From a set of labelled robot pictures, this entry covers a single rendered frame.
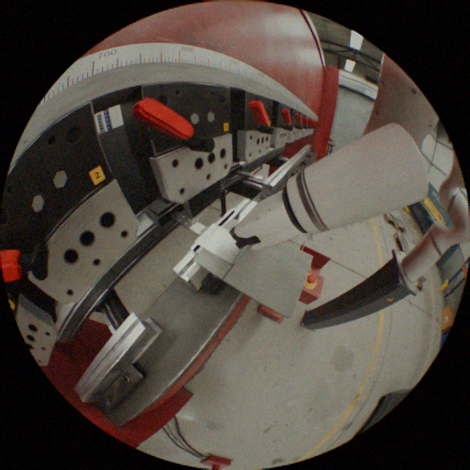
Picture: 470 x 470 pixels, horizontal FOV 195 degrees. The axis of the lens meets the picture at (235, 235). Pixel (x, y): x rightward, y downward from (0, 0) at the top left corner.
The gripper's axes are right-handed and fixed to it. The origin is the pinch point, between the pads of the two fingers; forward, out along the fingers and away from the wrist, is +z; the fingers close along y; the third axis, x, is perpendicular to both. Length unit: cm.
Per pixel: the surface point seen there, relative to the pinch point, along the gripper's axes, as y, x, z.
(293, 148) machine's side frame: -215, -11, 40
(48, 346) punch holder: 40.3, -11.6, -5.8
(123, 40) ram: 11.8, -26.5, -22.8
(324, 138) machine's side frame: -215, 3, -11
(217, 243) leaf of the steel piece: 1.5, -0.3, 8.7
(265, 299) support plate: 7.7, 13.2, -2.3
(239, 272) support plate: 5.0, 7.0, 2.8
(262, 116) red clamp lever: -10.4, -15.6, -15.8
